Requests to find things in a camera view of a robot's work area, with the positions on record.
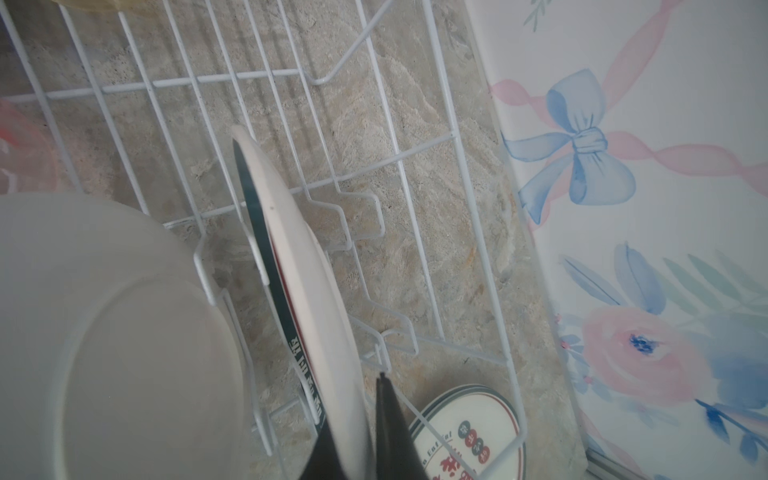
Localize yellow ribbed glass cup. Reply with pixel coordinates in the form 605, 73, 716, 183
54, 0, 157, 15

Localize white wire dish rack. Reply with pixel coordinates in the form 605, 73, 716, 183
0, 0, 529, 480

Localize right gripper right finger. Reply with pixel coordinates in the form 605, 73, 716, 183
375, 373, 428, 480

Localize white plate green red rim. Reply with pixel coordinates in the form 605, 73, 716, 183
232, 125, 375, 479

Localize pink ribbed glass cup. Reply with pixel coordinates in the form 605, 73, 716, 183
1, 99, 58, 195

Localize right aluminium corner post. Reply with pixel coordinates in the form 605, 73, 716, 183
586, 449, 645, 480

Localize white plate red characters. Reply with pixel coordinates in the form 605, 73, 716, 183
409, 384, 526, 479

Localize white plate black characters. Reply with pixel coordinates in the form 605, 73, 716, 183
1, 192, 250, 479

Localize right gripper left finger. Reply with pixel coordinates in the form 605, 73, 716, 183
299, 422, 347, 480

